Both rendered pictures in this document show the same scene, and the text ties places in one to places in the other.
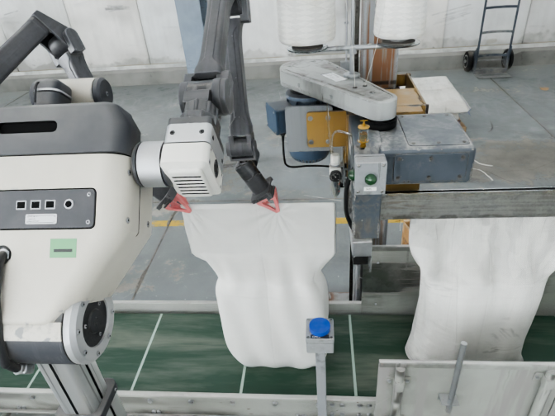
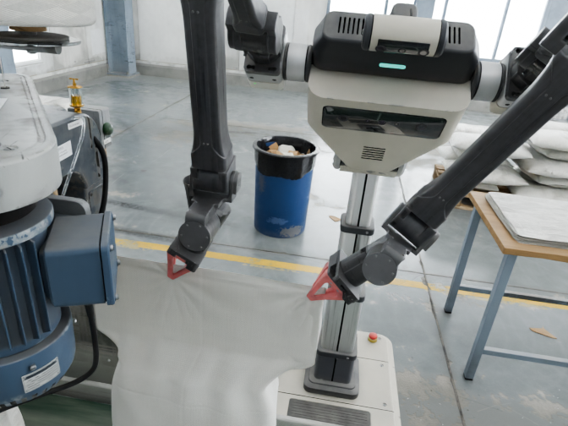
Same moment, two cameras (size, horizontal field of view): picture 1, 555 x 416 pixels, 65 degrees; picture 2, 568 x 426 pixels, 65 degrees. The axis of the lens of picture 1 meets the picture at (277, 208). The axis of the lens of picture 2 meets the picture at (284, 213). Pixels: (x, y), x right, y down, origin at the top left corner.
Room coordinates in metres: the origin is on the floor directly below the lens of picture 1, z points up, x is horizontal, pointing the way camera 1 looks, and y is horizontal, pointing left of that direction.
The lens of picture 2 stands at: (1.93, 0.20, 1.58)
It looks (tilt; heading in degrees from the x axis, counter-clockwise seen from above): 26 degrees down; 179
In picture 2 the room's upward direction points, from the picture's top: 5 degrees clockwise
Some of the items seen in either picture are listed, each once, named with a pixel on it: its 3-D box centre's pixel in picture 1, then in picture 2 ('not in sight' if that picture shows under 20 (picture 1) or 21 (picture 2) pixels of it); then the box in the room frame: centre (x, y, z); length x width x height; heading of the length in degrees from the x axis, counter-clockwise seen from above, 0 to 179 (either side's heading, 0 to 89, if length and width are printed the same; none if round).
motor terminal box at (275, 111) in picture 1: (281, 120); (86, 265); (1.44, -0.04, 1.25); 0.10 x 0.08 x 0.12; 18
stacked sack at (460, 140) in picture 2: not in sight; (488, 144); (-1.91, 2.04, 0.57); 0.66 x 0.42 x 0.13; 75
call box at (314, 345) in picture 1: (320, 335); not in sight; (0.86, -0.09, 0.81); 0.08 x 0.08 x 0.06; 83
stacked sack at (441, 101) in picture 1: (429, 101); not in sight; (3.89, -1.49, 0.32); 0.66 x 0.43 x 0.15; 80
